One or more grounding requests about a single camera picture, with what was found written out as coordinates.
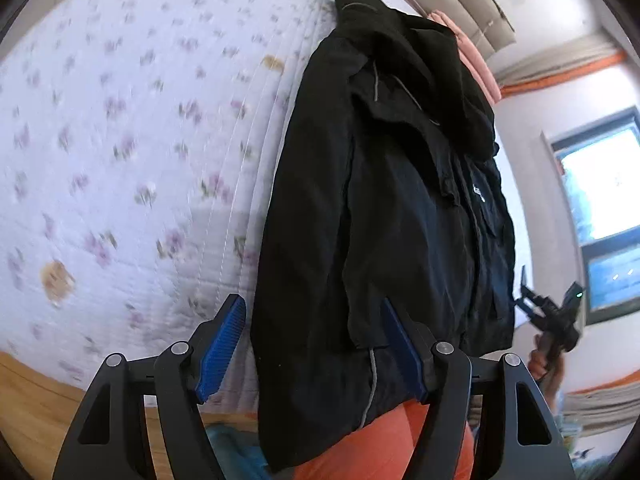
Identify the person's right forearm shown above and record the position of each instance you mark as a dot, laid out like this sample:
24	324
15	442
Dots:
554	390

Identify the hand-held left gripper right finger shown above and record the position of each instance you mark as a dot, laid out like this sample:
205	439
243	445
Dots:
400	350

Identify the window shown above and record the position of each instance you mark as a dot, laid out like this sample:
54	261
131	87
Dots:
605	210

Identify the person's orange pants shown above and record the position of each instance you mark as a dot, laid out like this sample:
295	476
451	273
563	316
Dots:
380	450

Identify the person's right hand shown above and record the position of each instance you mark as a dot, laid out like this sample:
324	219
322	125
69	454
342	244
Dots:
540	360

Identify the folded pink blanket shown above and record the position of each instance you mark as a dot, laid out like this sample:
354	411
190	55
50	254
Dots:
475	60

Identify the teal cloth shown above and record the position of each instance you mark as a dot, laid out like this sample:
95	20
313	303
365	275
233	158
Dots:
235	452

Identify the black hooded jacket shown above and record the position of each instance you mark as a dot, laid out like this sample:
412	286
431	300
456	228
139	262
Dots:
400	235

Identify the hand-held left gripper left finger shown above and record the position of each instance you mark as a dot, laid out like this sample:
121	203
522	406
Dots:
222	350

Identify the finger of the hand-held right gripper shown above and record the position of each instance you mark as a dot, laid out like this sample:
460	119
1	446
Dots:
523	280
531	308

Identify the bed with floral bedspread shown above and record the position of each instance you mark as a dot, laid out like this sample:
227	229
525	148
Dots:
125	160

